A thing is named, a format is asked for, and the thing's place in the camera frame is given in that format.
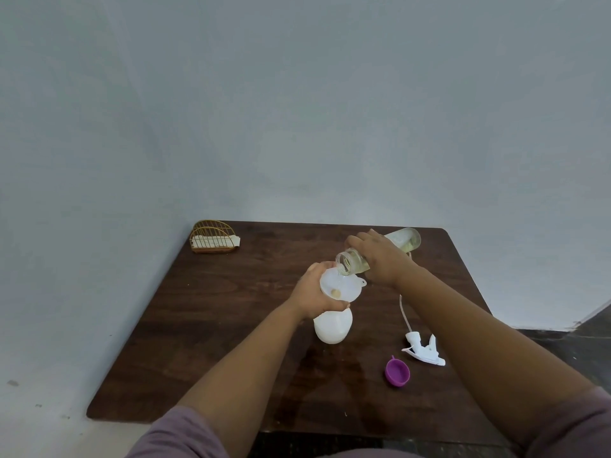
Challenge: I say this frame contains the clear plastic bottle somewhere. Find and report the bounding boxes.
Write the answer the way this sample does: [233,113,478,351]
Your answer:
[335,227,422,276]

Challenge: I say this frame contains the person's left hand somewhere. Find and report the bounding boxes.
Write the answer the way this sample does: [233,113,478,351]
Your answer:
[288,261,352,321]

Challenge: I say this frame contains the white folded napkins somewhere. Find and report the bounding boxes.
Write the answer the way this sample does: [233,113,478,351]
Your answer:
[190,235,241,249]

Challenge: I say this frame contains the person's right hand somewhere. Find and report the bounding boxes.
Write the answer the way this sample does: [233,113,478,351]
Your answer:
[345,228,419,289]

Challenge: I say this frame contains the person's mauve shirt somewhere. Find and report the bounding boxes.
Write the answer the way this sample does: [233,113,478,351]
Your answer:
[125,385,611,458]

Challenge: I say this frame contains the purple bottle cap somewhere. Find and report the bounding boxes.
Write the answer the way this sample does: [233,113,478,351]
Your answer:
[384,356,411,388]

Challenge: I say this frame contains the person's left forearm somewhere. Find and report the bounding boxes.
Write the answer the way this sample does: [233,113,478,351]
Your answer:
[176,302,311,458]

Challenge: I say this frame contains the white spray trigger with tube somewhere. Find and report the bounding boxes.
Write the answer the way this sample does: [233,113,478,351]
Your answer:
[398,294,446,367]

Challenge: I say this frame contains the white plastic spray bottle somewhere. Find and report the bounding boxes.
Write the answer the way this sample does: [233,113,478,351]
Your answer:
[313,307,354,345]

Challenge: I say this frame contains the white plastic funnel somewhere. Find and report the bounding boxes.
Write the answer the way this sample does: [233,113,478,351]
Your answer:
[318,267,367,303]

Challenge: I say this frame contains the gold wire napkin holder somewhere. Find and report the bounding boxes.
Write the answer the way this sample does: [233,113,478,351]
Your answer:
[189,219,241,254]

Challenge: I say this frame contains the person's right forearm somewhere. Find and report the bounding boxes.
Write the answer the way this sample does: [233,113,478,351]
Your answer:
[398,267,598,449]

